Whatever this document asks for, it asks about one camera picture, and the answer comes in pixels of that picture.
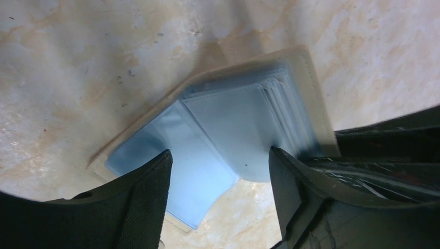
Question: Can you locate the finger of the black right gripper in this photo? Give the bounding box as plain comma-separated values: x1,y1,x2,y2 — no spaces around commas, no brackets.
302,106,439,203

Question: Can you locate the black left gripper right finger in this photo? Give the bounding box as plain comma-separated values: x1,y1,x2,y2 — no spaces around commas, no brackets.
269,147,439,248

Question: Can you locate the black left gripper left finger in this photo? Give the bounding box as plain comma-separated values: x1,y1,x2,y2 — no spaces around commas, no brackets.
1,150,173,248

